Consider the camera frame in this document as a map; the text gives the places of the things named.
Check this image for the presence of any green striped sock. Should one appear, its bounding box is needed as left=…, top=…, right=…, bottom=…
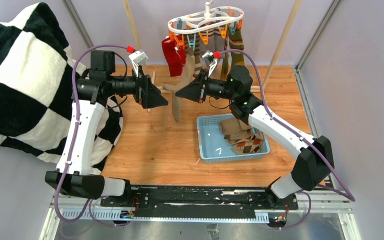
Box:
left=220, top=30, right=245, bottom=81

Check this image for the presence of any light blue plastic basket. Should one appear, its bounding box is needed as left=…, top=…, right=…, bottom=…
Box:
left=196, top=114, right=270, bottom=164

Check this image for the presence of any yellow clothes peg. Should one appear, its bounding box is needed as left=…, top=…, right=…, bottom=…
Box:
left=198, top=30, right=209, bottom=45

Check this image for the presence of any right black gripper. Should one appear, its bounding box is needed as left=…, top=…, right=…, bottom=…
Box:
left=175, top=69, right=237, bottom=105

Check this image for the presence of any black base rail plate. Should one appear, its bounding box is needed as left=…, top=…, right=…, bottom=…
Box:
left=100, top=185, right=298, bottom=220

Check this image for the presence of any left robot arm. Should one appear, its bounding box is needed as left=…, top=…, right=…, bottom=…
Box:
left=45, top=49, right=168, bottom=207

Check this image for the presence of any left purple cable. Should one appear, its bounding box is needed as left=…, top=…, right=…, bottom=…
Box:
left=53, top=44, right=136, bottom=228

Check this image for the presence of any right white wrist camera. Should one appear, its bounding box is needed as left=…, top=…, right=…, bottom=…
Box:
left=202, top=50, right=219, bottom=77

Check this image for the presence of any argyle beige orange sock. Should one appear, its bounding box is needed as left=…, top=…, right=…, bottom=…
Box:
left=243, top=129, right=265, bottom=145

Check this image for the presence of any grey sock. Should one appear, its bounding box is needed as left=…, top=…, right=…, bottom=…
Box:
left=200, top=29, right=227, bottom=54

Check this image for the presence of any wooden clothes rack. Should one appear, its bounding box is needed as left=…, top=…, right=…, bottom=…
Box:
left=122, top=0, right=302, bottom=114

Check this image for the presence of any teal clothes peg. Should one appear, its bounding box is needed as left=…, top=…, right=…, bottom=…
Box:
left=186, top=33, right=196, bottom=52

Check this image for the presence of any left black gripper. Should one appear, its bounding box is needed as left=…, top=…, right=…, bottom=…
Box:
left=107, top=64, right=168, bottom=108

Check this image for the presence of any brown striped sock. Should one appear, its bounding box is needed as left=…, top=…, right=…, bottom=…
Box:
left=193, top=39, right=202, bottom=77

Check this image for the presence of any orange clothes peg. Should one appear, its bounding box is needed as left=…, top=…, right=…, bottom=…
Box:
left=168, top=30, right=185, bottom=50

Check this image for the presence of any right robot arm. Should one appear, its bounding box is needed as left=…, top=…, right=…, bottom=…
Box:
left=176, top=65, right=334, bottom=209

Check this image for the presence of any black white checkered blanket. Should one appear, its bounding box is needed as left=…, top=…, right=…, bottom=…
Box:
left=0, top=2, right=125, bottom=176

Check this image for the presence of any tan brown sock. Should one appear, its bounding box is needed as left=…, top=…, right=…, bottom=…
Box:
left=219, top=117, right=251, bottom=140
left=162, top=48, right=195, bottom=122

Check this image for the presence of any white round clip hanger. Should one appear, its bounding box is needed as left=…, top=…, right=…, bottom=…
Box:
left=167, top=1, right=244, bottom=38

